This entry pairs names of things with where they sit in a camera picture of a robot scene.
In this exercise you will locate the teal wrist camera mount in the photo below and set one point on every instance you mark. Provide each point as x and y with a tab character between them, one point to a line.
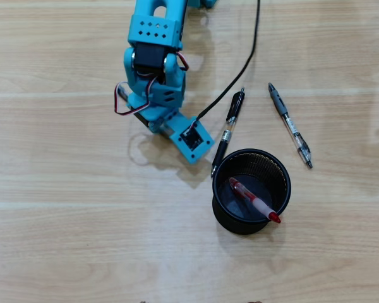
192	140

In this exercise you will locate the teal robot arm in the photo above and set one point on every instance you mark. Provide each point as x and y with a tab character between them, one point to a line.
154	31

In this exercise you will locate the grey grip retractable pen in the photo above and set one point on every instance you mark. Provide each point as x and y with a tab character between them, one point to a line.
282	109

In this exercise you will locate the teal gripper with servo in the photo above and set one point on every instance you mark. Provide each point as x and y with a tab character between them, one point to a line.
141	118

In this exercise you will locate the black retractable pen silver label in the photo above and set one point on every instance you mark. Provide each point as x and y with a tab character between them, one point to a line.
233	109

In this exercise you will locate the black mesh pen holder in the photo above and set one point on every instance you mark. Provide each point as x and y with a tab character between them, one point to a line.
281	189

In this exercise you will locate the red gel pen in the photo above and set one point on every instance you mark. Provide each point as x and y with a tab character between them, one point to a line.
259	203

